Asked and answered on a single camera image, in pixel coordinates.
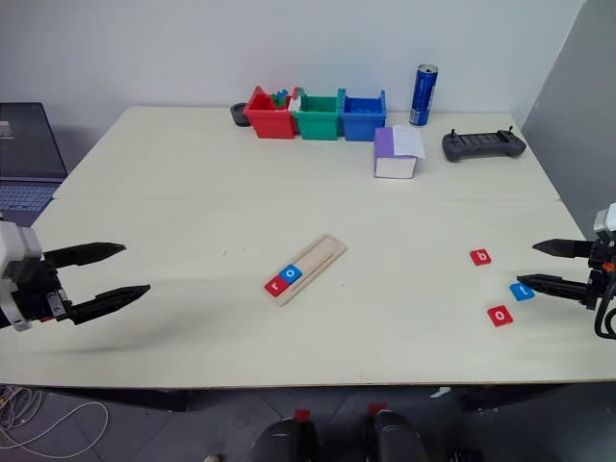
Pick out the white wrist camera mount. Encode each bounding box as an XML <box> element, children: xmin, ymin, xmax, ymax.
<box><xmin>0</xmin><ymin>219</ymin><xmax>45</xmax><ymax>334</ymax></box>
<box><xmin>592</xmin><ymin>201</ymin><xmax>616</xmax><ymax>243</ymax></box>

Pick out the blue drink can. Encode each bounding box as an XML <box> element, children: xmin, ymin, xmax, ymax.
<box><xmin>408</xmin><ymin>63</ymin><xmax>439</xmax><ymax>128</ymax></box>

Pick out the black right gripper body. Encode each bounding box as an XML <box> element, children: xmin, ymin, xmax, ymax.
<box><xmin>583</xmin><ymin>237</ymin><xmax>616</xmax><ymax>313</ymax></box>

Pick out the dark grey round bowl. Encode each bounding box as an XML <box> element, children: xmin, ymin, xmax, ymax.
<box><xmin>229</xmin><ymin>101</ymin><xmax>252</xmax><ymax>128</ymax></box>

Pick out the red letter tile o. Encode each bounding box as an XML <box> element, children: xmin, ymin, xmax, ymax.
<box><xmin>486</xmin><ymin>305</ymin><xmax>516</xmax><ymax>329</ymax></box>

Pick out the purple and white box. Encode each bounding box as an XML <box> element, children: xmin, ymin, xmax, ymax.
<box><xmin>372</xmin><ymin>126</ymin><xmax>419</xmax><ymax>181</ymax></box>

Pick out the dark rounded shape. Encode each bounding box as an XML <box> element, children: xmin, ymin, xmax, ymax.
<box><xmin>248</xmin><ymin>418</ymin><xmax>320</xmax><ymax>462</ymax></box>
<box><xmin>362</xmin><ymin>410</ymin><xmax>430</xmax><ymax>462</ymax></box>

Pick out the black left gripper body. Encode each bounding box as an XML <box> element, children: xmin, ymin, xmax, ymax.
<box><xmin>0</xmin><ymin>257</ymin><xmax>78</xmax><ymax>325</ymax></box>

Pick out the blue plastic bin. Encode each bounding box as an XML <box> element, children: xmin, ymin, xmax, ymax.
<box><xmin>337</xmin><ymin>87</ymin><xmax>390</xmax><ymax>143</ymax></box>

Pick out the grey laptop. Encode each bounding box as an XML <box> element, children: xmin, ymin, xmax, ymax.
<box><xmin>0</xmin><ymin>101</ymin><xmax>69</xmax><ymax>214</ymax></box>

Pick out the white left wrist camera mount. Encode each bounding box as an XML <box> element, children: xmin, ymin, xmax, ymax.
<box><xmin>0</xmin><ymin>219</ymin><xmax>45</xmax><ymax>334</ymax></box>

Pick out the red plastic bin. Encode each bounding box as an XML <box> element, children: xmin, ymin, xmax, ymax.
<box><xmin>242</xmin><ymin>86</ymin><xmax>297</xmax><ymax>141</ymax></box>

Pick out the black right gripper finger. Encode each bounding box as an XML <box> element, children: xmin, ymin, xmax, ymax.
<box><xmin>531</xmin><ymin>238</ymin><xmax>593</xmax><ymax>260</ymax></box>
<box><xmin>516</xmin><ymin>273</ymin><xmax>594</xmax><ymax>310</ymax></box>

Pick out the green plastic bin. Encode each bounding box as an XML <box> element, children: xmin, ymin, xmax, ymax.
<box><xmin>291</xmin><ymin>87</ymin><xmax>345</xmax><ymax>141</ymax></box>

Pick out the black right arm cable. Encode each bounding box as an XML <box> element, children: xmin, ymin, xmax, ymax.
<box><xmin>593</xmin><ymin>282</ymin><xmax>616</xmax><ymax>341</ymax></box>

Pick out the grey handheld controller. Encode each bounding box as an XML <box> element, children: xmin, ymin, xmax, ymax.
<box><xmin>441</xmin><ymin>126</ymin><xmax>527</xmax><ymax>164</ymax></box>

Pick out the white floor cable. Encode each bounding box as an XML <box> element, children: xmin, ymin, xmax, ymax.
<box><xmin>0</xmin><ymin>383</ymin><xmax>111</xmax><ymax>452</ymax></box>

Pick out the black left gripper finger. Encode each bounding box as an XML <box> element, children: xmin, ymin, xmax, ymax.
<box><xmin>41</xmin><ymin>242</ymin><xmax>128</xmax><ymax>270</ymax></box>
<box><xmin>71</xmin><ymin>284</ymin><xmax>152</xmax><ymax>325</ymax></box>

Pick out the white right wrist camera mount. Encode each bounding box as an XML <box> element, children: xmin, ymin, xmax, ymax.
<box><xmin>592</xmin><ymin>201</ymin><xmax>616</xmax><ymax>243</ymax></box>

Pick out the wooden letter tray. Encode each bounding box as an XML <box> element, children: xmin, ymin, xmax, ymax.
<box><xmin>263</xmin><ymin>233</ymin><xmax>349</xmax><ymax>309</ymax></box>

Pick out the blue letter tile t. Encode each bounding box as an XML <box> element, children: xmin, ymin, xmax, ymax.
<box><xmin>508</xmin><ymin>282</ymin><xmax>536</xmax><ymax>303</ymax></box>

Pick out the blue letter tile o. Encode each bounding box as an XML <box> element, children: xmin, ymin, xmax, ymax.
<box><xmin>278</xmin><ymin>263</ymin><xmax>304</xmax><ymax>286</ymax></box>

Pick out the grey partition panel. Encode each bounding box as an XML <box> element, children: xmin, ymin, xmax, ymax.
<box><xmin>521</xmin><ymin>0</ymin><xmax>616</xmax><ymax>242</ymax></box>

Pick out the red letter tile r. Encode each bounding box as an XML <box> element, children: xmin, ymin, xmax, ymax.
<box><xmin>263</xmin><ymin>275</ymin><xmax>291</xmax><ymax>298</ymax></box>

